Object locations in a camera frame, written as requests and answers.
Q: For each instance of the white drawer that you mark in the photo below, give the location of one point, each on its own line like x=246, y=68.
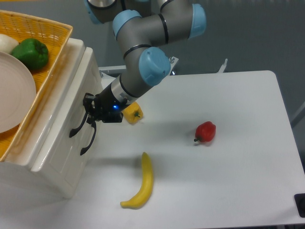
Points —
x=58, y=145

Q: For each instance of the white round vegetable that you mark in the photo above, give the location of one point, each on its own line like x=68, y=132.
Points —
x=7, y=43

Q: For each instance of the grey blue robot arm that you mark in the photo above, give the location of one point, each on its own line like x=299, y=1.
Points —
x=140, y=34

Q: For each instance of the beige round plate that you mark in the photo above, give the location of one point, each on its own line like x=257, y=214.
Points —
x=17, y=92

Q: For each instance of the red bell pepper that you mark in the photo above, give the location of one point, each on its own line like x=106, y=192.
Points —
x=205, y=132

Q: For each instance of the metal table bracket right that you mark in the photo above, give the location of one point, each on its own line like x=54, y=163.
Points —
x=223, y=66

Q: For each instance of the white drawer cabinet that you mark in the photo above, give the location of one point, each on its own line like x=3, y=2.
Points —
x=16, y=169

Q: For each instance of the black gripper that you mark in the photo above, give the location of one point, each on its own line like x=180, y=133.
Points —
x=103, y=107

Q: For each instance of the metal table bracket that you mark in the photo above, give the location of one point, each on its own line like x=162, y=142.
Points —
x=173, y=62
x=223, y=66

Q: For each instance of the green bell pepper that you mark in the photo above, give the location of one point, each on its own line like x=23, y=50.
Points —
x=32, y=53

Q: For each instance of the yellow banana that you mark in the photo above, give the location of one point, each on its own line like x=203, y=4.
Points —
x=146, y=189

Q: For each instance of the yellow woven basket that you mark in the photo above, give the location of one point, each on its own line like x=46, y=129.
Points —
x=51, y=38

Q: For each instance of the yellow bell pepper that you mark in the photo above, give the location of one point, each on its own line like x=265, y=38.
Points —
x=133, y=113

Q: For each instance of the black corner object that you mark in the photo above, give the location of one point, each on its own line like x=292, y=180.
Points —
x=300, y=204

